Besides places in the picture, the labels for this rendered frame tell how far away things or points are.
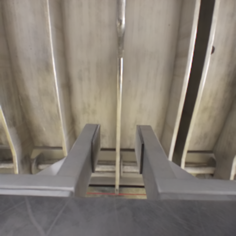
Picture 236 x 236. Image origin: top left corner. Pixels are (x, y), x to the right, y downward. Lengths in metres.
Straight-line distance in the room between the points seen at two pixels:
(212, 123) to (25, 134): 0.32
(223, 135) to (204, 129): 0.03
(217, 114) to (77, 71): 0.24
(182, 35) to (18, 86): 0.25
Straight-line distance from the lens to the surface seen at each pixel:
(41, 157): 0.37
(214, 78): 0.29
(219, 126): 0.34
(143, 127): 0.15
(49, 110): 0.30
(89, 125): 0.15
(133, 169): 0.33
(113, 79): 0.26
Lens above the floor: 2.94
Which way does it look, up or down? 73 degrees down
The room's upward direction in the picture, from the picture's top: 177 degrees counter-clockwise
